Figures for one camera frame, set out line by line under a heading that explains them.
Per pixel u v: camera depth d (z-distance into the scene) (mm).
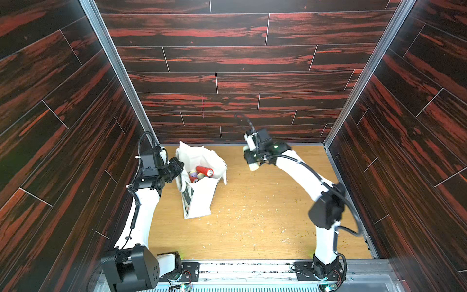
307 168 540
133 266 388
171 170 677
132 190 522
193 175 1008
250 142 704
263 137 654
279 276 736
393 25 704
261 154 636
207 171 933
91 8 662
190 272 733
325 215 496
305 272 732
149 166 585
